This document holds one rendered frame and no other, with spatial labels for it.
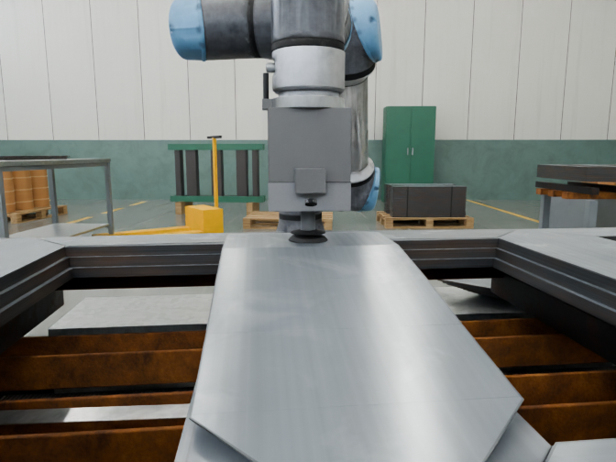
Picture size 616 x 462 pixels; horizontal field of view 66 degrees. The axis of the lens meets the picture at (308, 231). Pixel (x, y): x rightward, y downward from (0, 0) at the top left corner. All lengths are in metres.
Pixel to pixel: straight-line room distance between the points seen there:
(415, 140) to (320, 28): 9.63
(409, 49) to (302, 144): 10.46
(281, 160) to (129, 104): 10.83
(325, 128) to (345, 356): 0.25
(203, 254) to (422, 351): 0.52
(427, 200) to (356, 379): 6.43
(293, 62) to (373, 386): 0.32
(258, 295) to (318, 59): 0.24
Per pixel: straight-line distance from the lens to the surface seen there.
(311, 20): 0.49
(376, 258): 0.46
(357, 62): 0.99
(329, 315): 0.35
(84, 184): 11.70
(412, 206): 6.65
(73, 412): 0.61
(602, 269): 0.70
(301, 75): 0.48
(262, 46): 0.61
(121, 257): 0.80
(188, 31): 0.63
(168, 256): 0.79
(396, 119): 10.04
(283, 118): 0.48
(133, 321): 1.01
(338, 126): 0.48
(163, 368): 0.75
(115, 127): 11.38
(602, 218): 6.02
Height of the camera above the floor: 1.01
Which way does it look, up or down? 9 degrees down
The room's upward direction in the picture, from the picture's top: straight up
